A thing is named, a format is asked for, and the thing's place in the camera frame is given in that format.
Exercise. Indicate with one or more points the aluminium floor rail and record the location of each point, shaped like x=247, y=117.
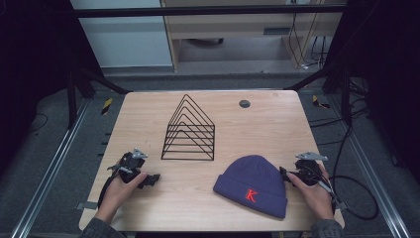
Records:
x=373, y=172
x=52, y=165

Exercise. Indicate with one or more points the person's right hand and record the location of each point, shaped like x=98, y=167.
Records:
x=315, y=198

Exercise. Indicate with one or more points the black metal stand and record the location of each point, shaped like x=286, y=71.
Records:
x=345, y=95
x=72, y=99

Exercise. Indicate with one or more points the person's left hand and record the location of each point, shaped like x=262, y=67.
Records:
x=114, y=198

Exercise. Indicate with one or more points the purple knit beanie hat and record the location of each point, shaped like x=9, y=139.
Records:
x=251, y=180

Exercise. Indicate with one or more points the dark curtain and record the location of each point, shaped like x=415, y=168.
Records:
x=33, y=66
x=386, y=66

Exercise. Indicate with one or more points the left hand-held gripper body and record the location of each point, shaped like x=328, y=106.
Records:
x=129, y=167

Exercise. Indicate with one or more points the white cabinet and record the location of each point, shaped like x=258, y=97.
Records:
x=125, y=43

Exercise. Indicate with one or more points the grey round table grommet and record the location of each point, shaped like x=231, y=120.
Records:
x=244, y=103

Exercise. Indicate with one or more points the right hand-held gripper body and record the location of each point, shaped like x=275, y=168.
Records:
x=308, y=170

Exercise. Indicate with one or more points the black horizontal frame bar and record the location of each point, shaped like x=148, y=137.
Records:
x=198, y=12

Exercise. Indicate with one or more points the yellow black striped tape marker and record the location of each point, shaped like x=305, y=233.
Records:
x=319, y=103
x=106, y=106

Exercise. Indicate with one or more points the light wooden desk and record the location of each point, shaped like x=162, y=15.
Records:
x=231, y=24

